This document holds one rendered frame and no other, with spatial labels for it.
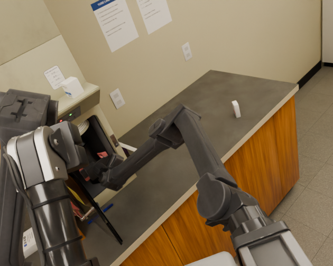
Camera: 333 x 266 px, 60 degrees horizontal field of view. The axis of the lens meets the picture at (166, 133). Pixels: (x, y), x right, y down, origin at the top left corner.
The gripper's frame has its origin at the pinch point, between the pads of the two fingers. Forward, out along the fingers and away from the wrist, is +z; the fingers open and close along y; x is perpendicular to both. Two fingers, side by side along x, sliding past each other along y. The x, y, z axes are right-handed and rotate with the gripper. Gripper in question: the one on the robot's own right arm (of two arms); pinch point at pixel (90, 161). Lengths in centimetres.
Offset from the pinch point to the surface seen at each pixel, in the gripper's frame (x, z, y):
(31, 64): -50, -4, -1
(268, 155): 56, -30, -87
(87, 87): -34.2, -9.4, -13.0
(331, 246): 117, -69, -86
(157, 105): 23, 40, -65
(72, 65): -42.7, -3.4, -13.7
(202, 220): 52, -30, -27
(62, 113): -33.1, -14.9, 1.2
